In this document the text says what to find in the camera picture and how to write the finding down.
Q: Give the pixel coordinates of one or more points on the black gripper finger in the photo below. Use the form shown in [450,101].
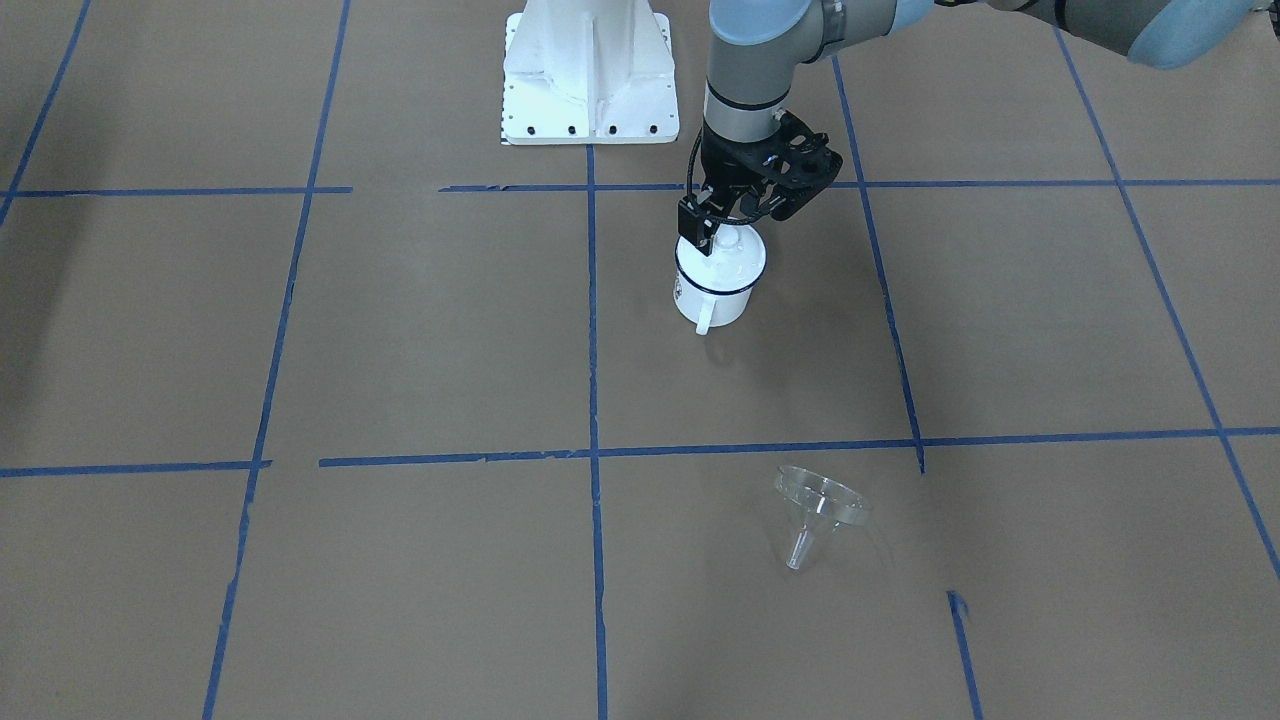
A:
[697,222]
[749,206]

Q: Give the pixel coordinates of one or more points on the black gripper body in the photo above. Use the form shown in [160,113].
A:
[722,165]

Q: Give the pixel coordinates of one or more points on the white mug lid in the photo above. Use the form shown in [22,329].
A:
[736,260]

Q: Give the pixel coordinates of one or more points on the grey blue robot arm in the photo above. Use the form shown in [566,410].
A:
[756,46]

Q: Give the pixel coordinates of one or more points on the clear glass funnel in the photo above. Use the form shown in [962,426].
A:
[818,507]

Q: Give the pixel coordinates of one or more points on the white enamel mug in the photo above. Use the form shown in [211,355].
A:
[705,310]

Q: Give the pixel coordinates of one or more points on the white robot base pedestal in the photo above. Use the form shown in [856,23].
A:
[588,72]

